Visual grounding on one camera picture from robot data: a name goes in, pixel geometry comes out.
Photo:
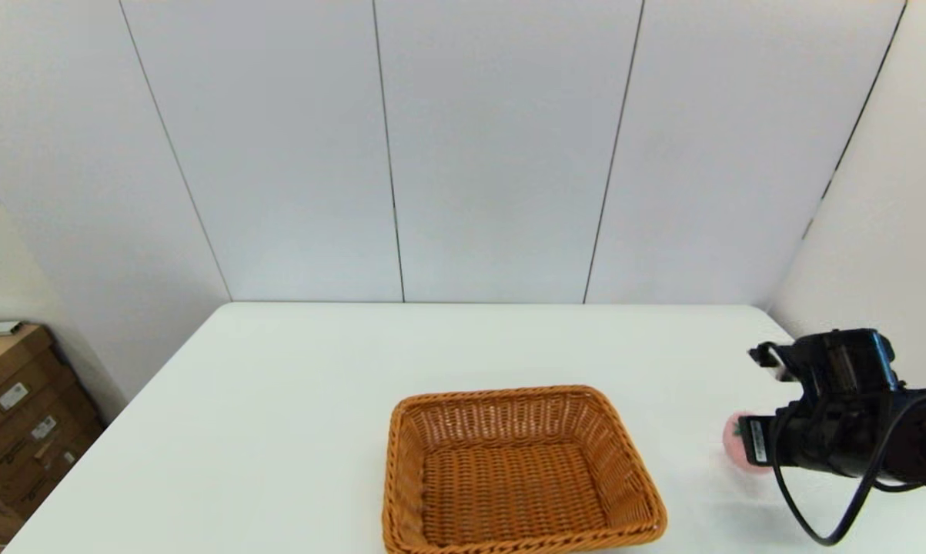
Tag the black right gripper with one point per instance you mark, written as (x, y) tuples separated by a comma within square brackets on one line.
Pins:
[(793, 442)]

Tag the pink toy peach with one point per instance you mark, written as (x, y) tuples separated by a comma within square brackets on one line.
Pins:
[(732, 442)]

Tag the orange woven wicker basket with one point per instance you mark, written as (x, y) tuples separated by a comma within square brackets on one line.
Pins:
[(516, 485)]

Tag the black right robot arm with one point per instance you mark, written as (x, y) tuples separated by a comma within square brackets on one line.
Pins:
[(847, 369)]

